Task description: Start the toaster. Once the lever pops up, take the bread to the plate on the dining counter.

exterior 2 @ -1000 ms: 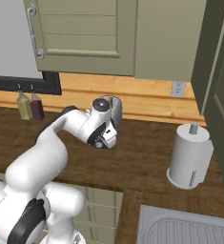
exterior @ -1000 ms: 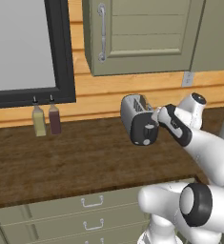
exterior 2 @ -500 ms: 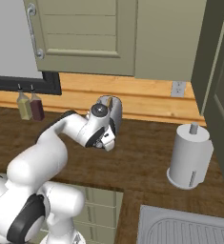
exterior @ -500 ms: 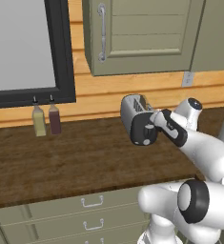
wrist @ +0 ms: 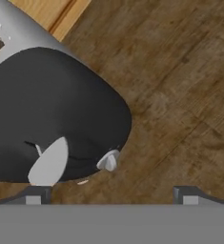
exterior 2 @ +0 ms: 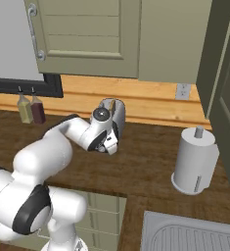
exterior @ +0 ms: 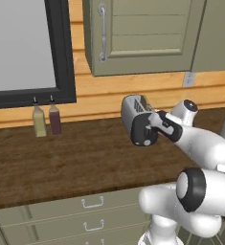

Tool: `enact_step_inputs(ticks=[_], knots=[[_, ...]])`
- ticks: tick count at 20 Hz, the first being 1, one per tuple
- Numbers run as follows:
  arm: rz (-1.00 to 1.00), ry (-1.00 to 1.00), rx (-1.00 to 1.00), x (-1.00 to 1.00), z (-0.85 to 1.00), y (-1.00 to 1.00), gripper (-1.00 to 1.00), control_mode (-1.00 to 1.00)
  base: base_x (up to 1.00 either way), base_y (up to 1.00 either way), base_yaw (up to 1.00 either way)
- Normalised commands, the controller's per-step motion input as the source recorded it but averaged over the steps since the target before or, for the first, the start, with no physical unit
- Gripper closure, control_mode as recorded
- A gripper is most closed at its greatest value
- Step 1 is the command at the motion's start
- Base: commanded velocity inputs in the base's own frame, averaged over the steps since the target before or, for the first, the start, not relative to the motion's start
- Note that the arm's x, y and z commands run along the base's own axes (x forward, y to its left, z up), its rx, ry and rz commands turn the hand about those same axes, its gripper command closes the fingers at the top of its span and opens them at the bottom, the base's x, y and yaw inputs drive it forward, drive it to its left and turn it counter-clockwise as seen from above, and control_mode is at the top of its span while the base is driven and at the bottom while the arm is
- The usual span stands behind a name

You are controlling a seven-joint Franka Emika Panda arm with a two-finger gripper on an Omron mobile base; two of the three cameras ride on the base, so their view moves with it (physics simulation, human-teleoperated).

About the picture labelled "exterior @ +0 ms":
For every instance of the grey wall socket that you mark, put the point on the grey wall socket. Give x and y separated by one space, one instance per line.
188 79

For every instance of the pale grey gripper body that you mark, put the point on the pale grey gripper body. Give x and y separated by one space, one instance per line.
155 120

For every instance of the olive green drawer front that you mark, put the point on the olive green drawer front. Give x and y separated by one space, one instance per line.
59 207
59 228
78 239

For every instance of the black framed window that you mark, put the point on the black framed window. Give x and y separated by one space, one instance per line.
21 44

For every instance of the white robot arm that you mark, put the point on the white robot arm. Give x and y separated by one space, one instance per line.
209 188

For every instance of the yellow oil bottle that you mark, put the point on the yellow oil bottle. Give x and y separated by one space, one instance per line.
39 122

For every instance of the dark red sauce bottle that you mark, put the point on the dark red sauce bottle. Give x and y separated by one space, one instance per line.
55 122

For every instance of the silver and black toaster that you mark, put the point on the silver and black toaster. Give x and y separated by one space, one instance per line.
130 111

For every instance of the plain olive green cupboard door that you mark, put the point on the plain olive green cupboard door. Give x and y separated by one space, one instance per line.
217 35

